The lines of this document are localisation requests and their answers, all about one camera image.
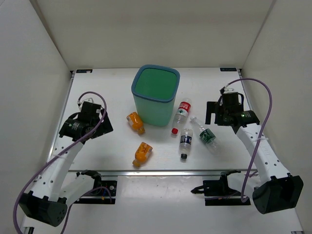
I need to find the red label water bottle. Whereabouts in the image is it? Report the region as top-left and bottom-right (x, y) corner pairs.
(171, 97), (192, 135)

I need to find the green label water bottle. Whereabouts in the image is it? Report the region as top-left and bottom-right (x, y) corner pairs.
(190, 116), (220, 155)

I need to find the orange juice bottle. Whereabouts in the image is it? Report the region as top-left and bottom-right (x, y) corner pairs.
(126, 112), (145, 135)
(132, 142), (153, 168)

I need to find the blue label water bottle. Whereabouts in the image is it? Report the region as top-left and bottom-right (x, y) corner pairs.
(179, 129), (193, 160)

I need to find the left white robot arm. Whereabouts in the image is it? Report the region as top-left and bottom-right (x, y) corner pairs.
(19, 101), (113, 227)

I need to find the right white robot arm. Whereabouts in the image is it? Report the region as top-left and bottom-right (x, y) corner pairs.
(205, 92), (303, 214)

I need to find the teal plastic bin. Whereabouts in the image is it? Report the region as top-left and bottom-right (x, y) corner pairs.
(131, 64), (180, 127)

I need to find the right table corner label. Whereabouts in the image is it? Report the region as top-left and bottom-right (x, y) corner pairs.
(220, 67), (237, 72)

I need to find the table corner label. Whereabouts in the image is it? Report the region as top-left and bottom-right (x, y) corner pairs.
(76, 69), (93, 74)
(220, 67), (237, 72)

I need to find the left table corner label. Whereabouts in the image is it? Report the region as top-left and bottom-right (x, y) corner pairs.
(76, 69), (93, 74)

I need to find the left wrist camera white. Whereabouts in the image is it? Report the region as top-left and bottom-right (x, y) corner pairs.
(77, 97), (94, 109)

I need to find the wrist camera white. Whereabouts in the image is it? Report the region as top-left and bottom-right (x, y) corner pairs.
(220, 84), (235, 95)
(77, 97), (94, 109)

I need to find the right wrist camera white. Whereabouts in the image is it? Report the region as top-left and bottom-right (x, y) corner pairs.
(220, 84), (235, 95)

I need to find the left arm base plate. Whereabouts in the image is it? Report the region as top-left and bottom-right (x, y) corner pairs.
(75, 176), (117, 205)

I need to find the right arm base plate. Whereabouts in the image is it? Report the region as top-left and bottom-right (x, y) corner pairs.
(191, 179), (251, 207)

